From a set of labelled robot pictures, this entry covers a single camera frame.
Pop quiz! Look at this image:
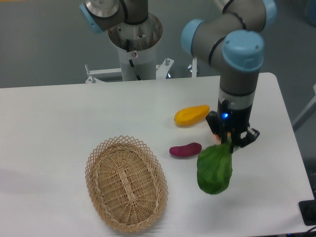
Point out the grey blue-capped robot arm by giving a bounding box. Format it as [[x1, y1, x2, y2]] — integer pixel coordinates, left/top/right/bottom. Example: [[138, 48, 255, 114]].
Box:
[[79, 0, 277, 149]]

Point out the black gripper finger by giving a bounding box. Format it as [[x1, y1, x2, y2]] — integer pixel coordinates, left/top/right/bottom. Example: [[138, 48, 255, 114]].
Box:
[[230, 128, 260, 153], [205, 111, 221, 141]]

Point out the white pedestal base bracket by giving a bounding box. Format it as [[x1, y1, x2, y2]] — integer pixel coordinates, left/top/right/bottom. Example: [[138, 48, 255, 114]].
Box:
[[84, 56, 199, 83]]

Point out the white frame leg at right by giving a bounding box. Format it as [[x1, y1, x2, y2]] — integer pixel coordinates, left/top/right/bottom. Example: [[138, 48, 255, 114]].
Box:
[[292, 84, 316, 132]]

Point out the yellow mango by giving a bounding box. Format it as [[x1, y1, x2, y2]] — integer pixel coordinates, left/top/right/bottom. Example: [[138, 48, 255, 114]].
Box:
[[174, 105, 210, 127]]

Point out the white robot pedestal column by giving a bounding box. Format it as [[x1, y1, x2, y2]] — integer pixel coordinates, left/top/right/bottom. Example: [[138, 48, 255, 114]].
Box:
[[108, 12, 163, 81]]

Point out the purple sweet potato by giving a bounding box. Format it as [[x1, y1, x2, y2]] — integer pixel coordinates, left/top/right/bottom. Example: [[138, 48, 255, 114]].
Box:
[[169, 142, 202, 158]]

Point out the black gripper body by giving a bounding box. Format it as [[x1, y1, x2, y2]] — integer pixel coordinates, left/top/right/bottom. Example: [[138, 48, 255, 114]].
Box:
[[217, 100, 252, 143]]

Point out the black pedestal cable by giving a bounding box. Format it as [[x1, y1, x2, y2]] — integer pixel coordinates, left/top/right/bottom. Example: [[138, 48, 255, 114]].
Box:
[[125, 39, 142, 81]]

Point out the green leafy bok choy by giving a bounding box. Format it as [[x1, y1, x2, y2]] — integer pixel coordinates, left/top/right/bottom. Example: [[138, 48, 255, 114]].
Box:
[[197, 142, 233, 195]]

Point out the black device at table edge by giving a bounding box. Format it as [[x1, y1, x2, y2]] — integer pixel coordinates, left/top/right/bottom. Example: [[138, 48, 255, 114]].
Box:
[[298, 199, 316, 226]]

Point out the woven wicker basket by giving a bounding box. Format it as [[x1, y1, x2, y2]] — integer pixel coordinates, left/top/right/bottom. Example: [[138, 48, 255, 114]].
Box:
[[85, 135, 168, 233]]

